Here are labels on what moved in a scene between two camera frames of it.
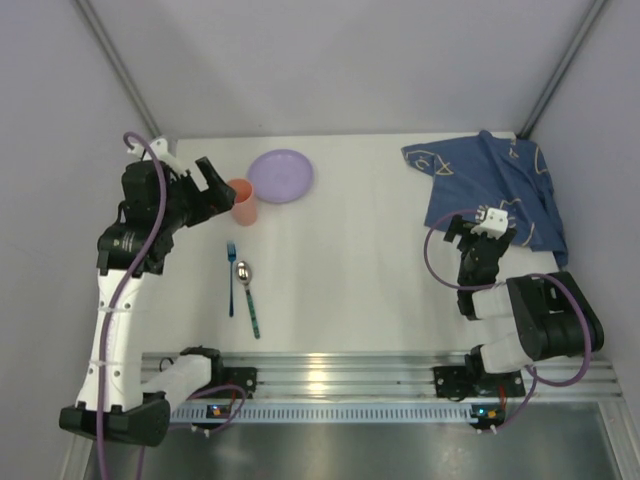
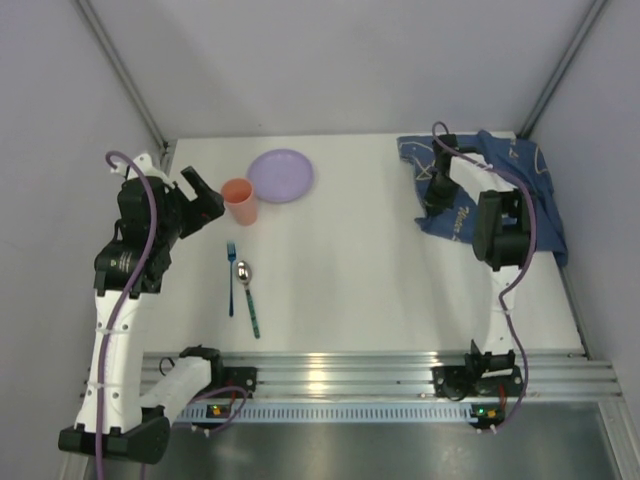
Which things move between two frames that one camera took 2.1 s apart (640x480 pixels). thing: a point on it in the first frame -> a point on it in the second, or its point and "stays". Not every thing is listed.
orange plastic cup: (244, 209) stays
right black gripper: (480, 240) -> (439, 185)
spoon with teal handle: (244, 275) stays
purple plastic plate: (282, 176) stays
